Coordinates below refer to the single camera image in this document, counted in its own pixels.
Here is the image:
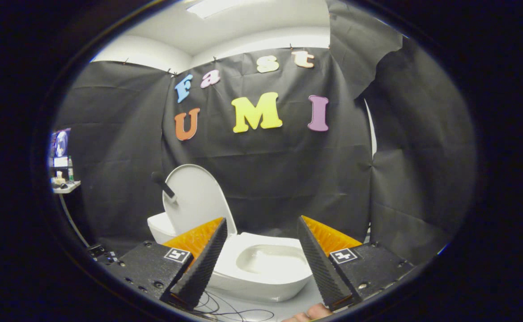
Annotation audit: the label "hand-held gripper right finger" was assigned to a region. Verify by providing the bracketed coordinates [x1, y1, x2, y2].
[297, 216, 416, 312]

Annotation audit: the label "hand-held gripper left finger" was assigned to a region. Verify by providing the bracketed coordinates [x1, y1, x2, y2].
[120, 217, 228, 310]

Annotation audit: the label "white toilet lid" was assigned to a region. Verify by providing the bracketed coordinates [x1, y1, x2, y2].
[162, 164, 238, 237]

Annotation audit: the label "grey toilet lid pull tab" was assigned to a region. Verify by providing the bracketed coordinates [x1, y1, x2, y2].
[151, 172, 178, 204]

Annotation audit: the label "black backdrop cloth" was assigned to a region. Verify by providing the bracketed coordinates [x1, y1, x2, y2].
[53, 0, 476, 264]

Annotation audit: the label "thin black cables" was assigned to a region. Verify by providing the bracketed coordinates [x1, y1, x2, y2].
[193, 291, 275, 322]

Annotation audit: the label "wall poster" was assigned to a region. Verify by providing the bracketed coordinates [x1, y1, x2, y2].
[50, 129, 71, 169]

